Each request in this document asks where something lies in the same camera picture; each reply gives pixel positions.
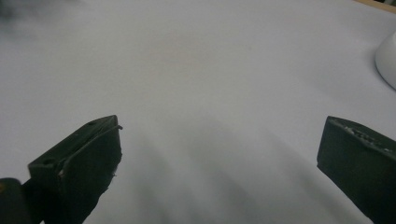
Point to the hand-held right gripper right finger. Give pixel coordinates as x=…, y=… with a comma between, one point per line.
x=358, y=161

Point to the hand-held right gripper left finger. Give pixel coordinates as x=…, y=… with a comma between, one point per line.
x=81, y=168

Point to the white bowl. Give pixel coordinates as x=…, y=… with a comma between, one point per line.
x=387, y=62

